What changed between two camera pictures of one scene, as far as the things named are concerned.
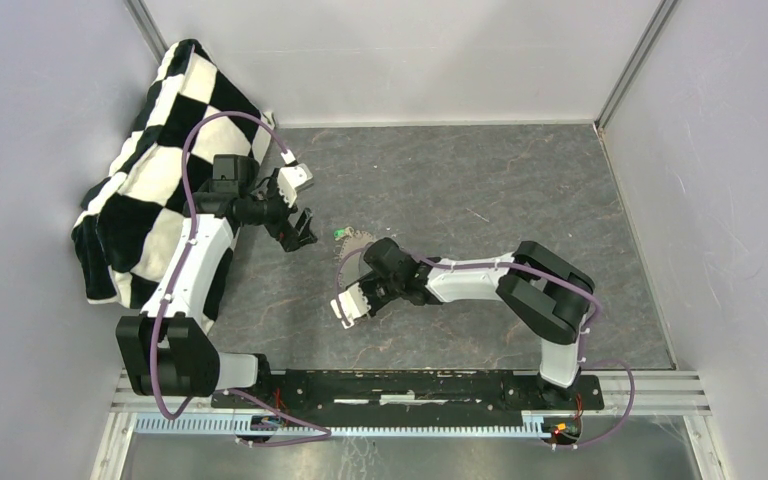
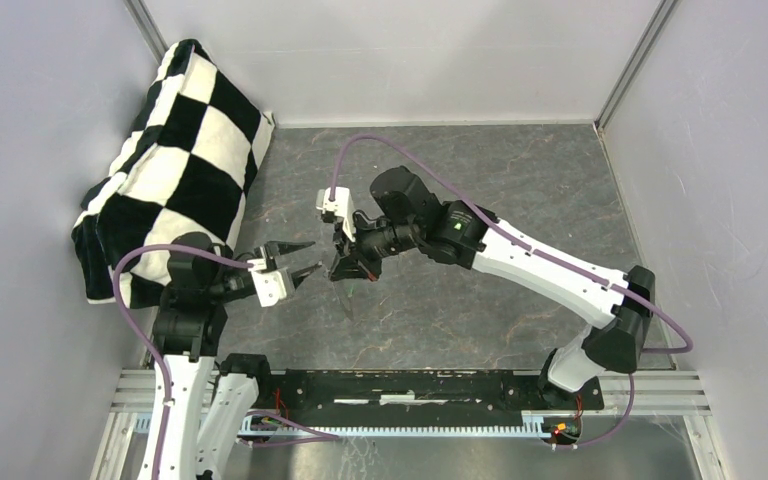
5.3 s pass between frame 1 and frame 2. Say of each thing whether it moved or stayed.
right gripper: moved
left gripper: moved
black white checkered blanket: stayed
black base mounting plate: stayed
